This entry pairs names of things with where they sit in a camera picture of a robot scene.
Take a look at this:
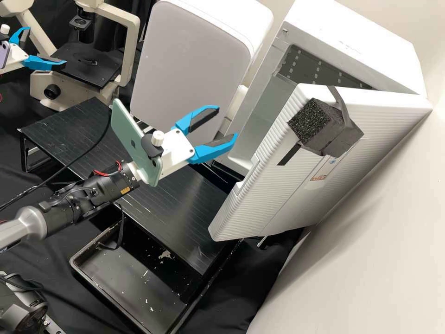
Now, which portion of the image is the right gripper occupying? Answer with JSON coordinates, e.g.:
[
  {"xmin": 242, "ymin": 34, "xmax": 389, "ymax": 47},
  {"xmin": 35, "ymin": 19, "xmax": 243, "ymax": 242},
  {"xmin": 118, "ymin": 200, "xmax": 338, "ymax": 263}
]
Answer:
[{"xmin": 158, "ymin": 105, "xmax": 239, "ymax": 177}]

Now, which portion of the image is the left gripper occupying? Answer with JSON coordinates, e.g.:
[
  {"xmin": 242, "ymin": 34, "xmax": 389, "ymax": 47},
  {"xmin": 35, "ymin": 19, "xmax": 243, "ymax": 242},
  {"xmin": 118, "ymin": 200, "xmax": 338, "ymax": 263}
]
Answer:
[{"xmin": 0, "ymin": 26, "xmax": 67, "ymax": 75}]

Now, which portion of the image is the incubator door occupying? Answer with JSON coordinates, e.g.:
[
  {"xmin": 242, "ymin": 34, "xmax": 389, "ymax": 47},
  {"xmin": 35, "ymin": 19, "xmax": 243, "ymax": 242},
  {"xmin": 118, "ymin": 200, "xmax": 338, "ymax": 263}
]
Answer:
[{"xmin": 208, "ymin": 83, "xmax": 433, "ymax": 243}]

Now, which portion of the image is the white incubator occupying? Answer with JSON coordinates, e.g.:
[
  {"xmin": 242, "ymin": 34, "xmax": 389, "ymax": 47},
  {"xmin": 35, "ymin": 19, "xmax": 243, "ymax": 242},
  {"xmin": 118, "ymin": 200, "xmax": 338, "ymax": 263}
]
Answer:
[{"xmin": 222, "ymin": 19, "xmax": 434, "ymax": 183}]

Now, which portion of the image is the cream microscope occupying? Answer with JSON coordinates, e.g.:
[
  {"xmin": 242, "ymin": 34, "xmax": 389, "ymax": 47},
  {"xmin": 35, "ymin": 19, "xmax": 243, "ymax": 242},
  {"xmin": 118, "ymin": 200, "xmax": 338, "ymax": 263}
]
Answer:
[{"xmin": 0, "ymin": 0, "xmax": 141, "ymax": 112}]

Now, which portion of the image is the white box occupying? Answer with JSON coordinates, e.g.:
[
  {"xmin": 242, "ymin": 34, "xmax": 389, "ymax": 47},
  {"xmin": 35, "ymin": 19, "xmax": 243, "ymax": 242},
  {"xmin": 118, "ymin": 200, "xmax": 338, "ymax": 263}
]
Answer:
[{"xmin": 129, "ymin": 0, "xmax": 275, "ymax": 140}]

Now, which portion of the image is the black platform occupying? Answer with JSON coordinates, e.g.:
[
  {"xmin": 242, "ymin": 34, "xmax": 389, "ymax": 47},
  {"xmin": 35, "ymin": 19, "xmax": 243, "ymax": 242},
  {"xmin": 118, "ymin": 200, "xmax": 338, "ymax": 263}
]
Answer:
[{"xmin": 17, "ymin": 96, "xmax": 246, "ymax": 303}]

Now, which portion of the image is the black tray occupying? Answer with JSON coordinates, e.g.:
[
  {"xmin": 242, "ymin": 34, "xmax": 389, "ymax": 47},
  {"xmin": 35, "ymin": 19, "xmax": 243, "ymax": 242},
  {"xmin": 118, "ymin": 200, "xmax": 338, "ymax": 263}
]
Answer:
[{"xmin": 69, "ymin": 208, "xmax": 209, "ymax": 334}]

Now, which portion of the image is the left wrist camera phone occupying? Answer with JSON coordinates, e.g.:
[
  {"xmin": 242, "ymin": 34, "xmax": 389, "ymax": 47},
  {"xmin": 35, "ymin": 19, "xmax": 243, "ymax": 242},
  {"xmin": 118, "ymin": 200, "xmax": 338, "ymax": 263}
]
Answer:
[{"xmin": 0, "ymin": 23, "xmax": 11, "ymax": 70}]

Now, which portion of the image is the wrist camera phone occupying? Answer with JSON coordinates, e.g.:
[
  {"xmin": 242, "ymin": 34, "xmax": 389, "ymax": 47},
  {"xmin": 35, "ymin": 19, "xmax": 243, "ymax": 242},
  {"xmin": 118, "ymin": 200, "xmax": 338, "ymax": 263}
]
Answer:
[
  {"xmin": 0, "ymin": 23, "xmax": 11, "ymax": 70},
  {"xmin": 111, "ymin": 98, "xmax": 166, "ymax": 187}
]

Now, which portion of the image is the right wrist camera phone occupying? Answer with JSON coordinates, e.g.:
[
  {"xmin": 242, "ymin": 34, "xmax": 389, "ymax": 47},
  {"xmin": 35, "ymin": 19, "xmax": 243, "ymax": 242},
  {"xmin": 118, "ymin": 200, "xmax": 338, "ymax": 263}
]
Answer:
[{"xmin": 111, "ymin": 98, "xmax": 166, "ymax": 187}]

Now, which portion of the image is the thin black wire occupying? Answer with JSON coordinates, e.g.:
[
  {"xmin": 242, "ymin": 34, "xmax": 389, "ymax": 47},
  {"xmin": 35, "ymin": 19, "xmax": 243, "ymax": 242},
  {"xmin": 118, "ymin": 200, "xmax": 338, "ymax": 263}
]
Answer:
[{"xmin": 98, "ymin": 205, "xmax": 127, "ymax": 251}]

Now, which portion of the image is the black cable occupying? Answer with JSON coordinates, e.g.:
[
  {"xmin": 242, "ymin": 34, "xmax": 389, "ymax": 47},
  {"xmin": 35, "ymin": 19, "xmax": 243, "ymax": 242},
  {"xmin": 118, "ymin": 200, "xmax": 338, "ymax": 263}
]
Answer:
[{"xmin": 0, "ymin": 118, "xmax": 109, "ymax": 211}]

